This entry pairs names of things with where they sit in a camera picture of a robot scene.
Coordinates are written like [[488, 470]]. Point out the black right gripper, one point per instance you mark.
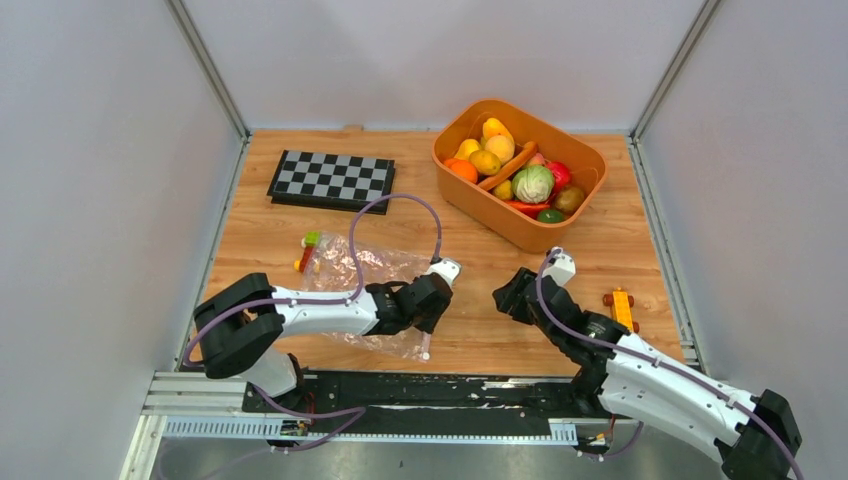
[[509, 300]]

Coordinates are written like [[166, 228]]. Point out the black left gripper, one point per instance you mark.
[[431, 325]]

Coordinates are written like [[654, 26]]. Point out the green toy cabbage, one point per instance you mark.
[[533, 185]]

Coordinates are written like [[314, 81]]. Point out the orange toy sausage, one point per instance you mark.
[[507, 170]]

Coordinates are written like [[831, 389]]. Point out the orange plastic basket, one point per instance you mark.
[[587, 166]]

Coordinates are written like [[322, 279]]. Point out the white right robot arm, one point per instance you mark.
[[751, 436]]

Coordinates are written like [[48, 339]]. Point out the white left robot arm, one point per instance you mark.
[[237, 328]]

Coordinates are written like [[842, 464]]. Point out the green toy lime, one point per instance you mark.
[[551, 216]]

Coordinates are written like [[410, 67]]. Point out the red toy chili pepper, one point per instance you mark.
[[529, 209]]

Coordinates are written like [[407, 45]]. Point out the yellow brick toy car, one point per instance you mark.
[[621, 303]]

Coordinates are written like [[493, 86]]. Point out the small yellow toy fruit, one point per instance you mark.
[[503, 191]]

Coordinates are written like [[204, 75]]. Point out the brown toy potato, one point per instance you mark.
[[569, 200]]

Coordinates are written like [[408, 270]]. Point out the red green brick car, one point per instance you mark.
[[308, 243]]

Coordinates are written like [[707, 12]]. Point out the red toy apple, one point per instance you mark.
[[561, 175]]

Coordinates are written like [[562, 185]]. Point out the orange toy fruit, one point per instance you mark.
[[463, 168]]

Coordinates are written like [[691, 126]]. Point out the pink toy peach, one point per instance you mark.
[[537, 159]]

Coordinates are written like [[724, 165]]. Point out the black white checkerboard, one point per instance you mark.
[[330, 181]]

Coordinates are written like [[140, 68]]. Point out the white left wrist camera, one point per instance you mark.
[[448, 269]]

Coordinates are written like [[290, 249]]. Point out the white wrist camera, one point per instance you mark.
[[448, 269], [559, 266]]

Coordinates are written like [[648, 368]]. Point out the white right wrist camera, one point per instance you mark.
[[559, 266]]

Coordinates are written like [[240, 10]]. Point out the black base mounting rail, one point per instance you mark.
[[443, 405]]

